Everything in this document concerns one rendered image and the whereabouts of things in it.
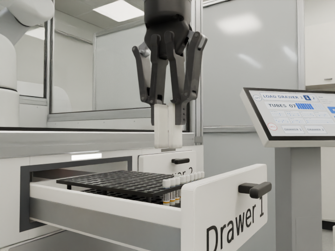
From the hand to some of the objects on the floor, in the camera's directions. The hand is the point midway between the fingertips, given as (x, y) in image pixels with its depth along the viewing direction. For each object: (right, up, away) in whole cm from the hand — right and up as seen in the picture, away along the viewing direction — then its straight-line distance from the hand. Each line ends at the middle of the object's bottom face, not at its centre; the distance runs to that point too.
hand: (168, 126), depth 46 cm
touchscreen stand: (+61, -102, +81) cm, 144 cm away
